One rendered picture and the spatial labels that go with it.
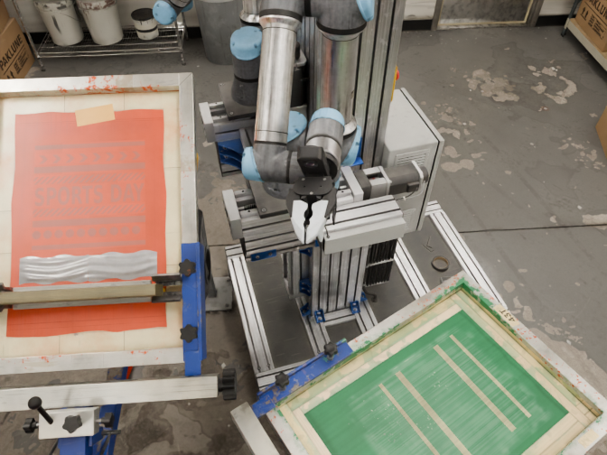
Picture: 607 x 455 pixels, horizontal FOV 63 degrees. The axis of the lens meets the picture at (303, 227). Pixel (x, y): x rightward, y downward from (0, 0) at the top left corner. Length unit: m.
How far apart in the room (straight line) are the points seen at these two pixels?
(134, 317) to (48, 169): 0.47
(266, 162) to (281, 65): 0.21
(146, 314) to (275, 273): 1.32
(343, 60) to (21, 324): 1.06
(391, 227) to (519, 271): 1.67
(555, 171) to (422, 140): 2.17
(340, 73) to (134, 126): 0.61
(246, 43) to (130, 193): 0.66
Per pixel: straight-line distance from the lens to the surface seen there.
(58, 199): 1.51
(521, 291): 3.05
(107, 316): 1.42
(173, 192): 1.42
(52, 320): 1.48
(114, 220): 1.44
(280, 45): 1.14
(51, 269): 1.48
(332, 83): 1.26
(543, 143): 4.08
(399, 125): 1.84
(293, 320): 2.46
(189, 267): 1.27
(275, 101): 1.12
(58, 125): 1.58
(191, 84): 1.48
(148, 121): 1.50
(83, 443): 1.38
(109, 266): 1.43
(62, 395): 1.38
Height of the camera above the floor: 2.31
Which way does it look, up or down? 48 degrees down
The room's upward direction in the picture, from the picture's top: straight up
